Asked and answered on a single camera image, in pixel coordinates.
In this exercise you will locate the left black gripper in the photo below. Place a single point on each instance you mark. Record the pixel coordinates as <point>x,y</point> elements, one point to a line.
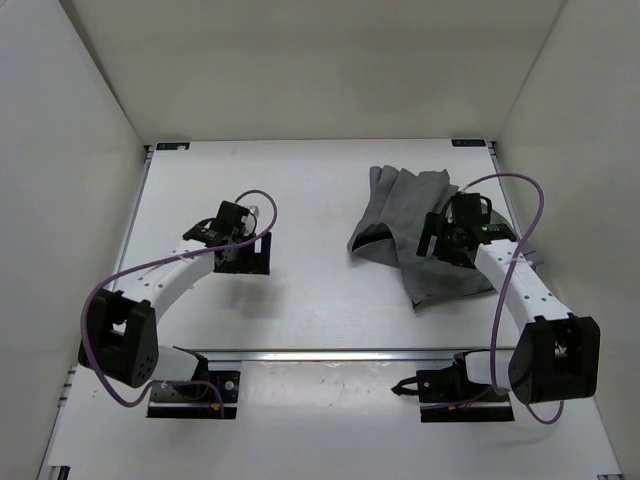
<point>256,262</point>

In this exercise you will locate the corner label sticker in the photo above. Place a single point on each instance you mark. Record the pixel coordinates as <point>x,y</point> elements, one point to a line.
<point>172,146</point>
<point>468,143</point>

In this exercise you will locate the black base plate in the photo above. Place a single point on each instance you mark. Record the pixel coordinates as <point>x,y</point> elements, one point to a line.
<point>447,395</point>
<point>198,402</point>

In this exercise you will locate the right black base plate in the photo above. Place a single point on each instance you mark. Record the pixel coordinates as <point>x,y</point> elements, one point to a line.
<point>447,395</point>

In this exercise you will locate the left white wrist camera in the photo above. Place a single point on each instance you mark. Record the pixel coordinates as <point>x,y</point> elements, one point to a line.
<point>254,212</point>

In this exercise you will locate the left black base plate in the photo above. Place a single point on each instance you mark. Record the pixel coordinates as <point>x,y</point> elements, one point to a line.
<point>198,402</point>

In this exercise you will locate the left corner label sticker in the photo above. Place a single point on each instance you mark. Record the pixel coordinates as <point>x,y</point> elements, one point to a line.
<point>172,146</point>

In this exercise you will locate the right corner label sticker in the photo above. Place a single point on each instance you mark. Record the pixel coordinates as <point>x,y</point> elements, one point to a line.
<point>468,143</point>

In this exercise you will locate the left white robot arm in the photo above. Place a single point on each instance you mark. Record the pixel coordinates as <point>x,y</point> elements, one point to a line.
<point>119,328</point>

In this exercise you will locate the grey pleated skirt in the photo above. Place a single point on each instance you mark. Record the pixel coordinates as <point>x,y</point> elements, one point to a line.
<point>391,227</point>

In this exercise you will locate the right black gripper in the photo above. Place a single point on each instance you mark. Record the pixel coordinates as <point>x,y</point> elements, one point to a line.
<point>436,226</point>

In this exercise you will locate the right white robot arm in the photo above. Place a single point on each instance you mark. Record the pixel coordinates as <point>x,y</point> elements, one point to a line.
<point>557,354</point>

